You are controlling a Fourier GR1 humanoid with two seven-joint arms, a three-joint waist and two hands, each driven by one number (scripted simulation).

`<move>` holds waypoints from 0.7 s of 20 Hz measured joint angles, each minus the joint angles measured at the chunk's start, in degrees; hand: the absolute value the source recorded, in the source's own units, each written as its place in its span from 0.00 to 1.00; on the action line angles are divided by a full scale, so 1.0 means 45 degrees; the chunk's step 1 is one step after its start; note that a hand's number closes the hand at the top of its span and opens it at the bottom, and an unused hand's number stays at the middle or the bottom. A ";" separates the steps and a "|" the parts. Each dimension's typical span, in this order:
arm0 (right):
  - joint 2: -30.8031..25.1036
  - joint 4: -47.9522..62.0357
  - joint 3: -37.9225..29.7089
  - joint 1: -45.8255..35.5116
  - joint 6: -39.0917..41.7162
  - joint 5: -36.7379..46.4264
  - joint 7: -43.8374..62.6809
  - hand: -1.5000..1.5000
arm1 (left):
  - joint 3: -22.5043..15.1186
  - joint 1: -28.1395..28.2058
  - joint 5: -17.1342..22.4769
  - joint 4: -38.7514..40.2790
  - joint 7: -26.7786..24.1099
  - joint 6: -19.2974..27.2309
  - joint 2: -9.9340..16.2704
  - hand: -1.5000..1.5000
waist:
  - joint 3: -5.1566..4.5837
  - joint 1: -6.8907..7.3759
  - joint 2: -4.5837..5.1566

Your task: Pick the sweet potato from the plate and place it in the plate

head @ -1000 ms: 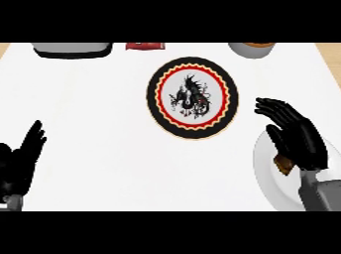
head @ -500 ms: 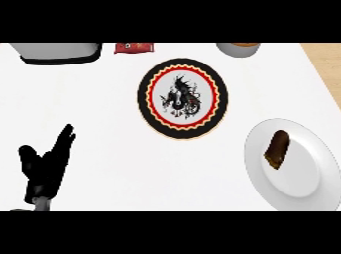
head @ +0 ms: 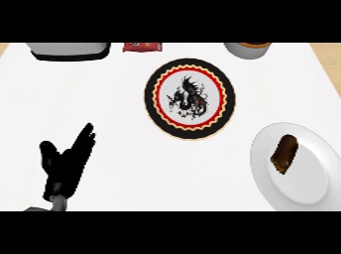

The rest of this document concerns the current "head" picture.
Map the grey cup with brown top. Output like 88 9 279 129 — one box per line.
223 43 273 61

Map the brown sweet potato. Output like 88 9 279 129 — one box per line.
268 134 299 176

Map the black red patterned plate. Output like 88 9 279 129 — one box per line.
143 58 237 140

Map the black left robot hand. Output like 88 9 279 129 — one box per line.
38 122 97 203

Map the red snack packet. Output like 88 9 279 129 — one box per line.
121 43 164 54

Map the grey black appliance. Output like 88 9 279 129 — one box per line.
26 43 112 63

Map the plain white plate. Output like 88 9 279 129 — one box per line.
249 121 341 212

